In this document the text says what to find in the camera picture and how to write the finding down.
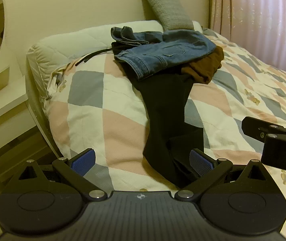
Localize pink curtain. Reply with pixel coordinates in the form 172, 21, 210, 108
209, 0, 286, 77

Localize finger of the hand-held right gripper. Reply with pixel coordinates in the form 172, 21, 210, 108
241, 116, 286, 142

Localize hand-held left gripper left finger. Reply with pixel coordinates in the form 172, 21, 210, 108
17, 148, 109, 202

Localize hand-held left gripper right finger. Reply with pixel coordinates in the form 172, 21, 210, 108
174, 148, 268, 202

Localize checkered pastel quilt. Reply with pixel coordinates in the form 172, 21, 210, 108
43, 27, 286, 241

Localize brown garment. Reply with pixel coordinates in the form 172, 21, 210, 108
181, 46, 225, 85

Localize black pants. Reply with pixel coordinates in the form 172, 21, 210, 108
75, 31, 210, 189

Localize light blue jeans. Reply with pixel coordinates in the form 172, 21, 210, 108
114, 30, 217, 81

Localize cream quilted pillow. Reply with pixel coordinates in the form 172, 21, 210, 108
26, 19, 203, 101

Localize grey woven pillow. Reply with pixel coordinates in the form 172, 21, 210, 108
139, 0, 195, 32

